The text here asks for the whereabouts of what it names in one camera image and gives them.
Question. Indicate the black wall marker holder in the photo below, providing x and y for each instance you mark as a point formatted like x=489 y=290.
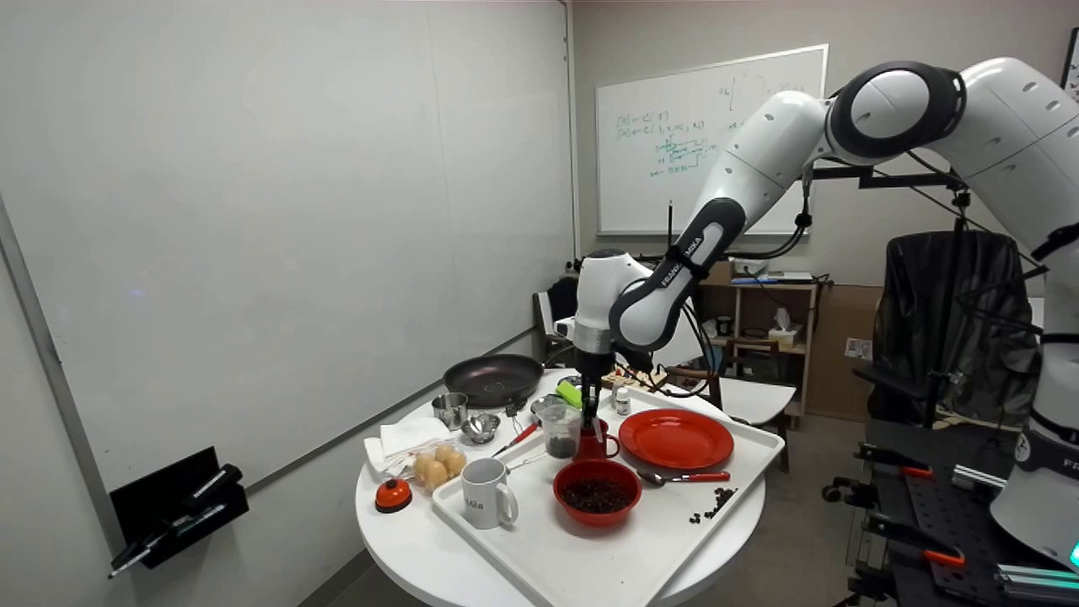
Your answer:
x=169 y=509

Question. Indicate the wooden shelf unit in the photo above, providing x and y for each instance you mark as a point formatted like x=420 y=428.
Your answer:
x=778 y=358

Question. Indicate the thin black tripod pole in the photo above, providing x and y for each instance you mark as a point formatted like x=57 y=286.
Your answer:
x=667 y=224

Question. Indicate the white paper napkin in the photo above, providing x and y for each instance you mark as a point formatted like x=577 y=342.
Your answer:
x=400 y=439

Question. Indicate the white plastic tray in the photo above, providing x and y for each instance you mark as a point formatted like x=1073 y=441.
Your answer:
x=584 y=562

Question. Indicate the black office chair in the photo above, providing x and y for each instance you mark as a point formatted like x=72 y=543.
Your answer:
x=954 y=324

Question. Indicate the small orange round object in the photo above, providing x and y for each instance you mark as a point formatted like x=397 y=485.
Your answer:
x=391 y=498

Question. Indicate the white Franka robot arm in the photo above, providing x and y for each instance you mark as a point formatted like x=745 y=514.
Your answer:
x=778 y=145

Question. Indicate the tissue box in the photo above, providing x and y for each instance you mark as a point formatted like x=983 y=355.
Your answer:
x=784 y=327

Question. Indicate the white mug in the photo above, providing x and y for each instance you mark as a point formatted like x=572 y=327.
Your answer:
x=488 y=493

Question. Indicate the black camera boom stand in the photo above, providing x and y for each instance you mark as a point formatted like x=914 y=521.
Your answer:
x=887 y=176

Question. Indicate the brown cardboard box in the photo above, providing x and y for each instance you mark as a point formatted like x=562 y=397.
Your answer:
x=843 y=348

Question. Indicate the red plate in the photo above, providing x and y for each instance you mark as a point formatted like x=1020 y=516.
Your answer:
x=678 y=439

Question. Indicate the small steel bowl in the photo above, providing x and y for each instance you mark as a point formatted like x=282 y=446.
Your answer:
x=481 y=428

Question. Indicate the white whiteboard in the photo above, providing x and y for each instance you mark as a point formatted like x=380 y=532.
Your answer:
x=652 y=137

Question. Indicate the clear plastic jar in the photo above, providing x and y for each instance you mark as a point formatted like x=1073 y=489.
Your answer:
x=562 y=433

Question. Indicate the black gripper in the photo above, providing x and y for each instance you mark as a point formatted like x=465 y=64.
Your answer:
x=593 y=372

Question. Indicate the black frying pan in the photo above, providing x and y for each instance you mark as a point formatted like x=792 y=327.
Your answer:
x=494 y=377

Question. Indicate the red mug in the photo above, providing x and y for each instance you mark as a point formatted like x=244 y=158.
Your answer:
x=607 y=439

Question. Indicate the red bowl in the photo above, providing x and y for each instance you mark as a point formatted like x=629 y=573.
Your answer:
x=593 y=509

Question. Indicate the black equipment cart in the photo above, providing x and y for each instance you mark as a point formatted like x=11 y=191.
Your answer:
x=946 y=516

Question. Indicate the small glass shaker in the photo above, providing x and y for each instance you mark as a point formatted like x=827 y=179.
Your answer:
x=622 y=397

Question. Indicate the green plastic object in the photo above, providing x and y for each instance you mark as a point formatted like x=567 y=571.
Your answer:
x=567 y=393

